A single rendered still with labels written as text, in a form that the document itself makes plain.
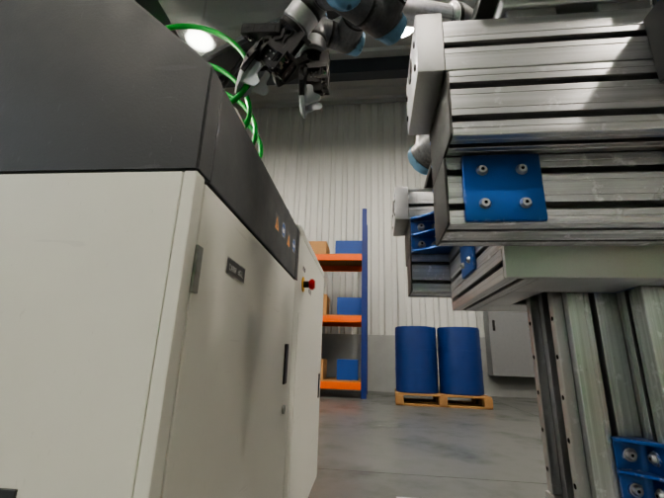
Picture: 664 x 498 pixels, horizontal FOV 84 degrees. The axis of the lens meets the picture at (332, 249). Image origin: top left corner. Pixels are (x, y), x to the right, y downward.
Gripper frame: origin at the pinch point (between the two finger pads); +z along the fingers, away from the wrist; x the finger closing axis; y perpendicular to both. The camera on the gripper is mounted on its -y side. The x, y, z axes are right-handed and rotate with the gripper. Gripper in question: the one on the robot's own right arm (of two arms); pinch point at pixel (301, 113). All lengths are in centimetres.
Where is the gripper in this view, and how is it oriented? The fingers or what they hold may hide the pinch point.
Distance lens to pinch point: 110.0
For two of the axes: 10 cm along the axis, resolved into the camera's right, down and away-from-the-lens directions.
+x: 0.9, 2.8, 9.5
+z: -0.3, 9.6, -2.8
